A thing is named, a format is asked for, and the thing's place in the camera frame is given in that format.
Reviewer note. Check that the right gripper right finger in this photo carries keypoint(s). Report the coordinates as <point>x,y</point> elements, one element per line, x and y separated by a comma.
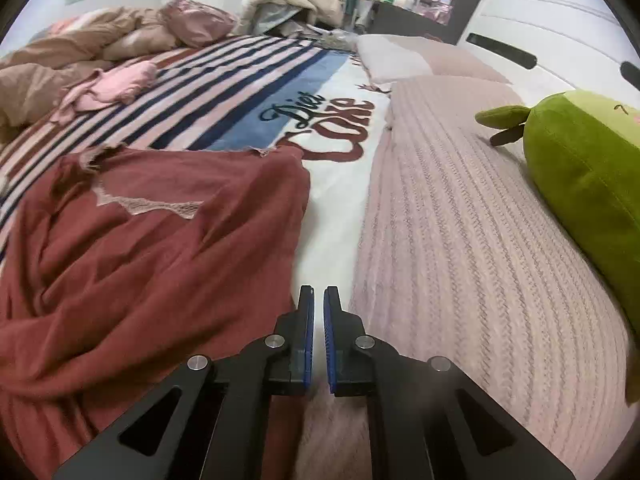
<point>427,419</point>

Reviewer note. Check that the red knit garment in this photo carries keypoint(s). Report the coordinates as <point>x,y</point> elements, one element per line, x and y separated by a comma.
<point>121,264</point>

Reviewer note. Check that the pink knit pillow near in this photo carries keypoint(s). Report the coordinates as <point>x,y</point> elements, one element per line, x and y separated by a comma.
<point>459,257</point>

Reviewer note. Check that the green avocado plush toy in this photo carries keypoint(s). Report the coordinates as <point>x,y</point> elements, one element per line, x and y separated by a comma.
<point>581,153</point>

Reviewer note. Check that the striped bed blanket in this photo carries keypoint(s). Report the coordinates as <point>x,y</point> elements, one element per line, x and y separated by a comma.
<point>245,93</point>

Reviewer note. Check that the pink small garment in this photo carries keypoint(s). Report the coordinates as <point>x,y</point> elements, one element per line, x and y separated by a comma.
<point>121,85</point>

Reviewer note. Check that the pink white pillow far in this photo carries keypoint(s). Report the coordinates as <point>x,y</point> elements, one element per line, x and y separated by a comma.
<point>391,58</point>

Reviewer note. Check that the beige rumpled duvet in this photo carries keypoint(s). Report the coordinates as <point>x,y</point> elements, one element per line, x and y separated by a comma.
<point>33,77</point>

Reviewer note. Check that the white bed headboard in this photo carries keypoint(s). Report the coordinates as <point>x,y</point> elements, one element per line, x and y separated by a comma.
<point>545,47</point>

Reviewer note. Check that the cream blanket pile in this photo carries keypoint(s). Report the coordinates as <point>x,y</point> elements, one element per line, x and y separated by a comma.
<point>329,12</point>

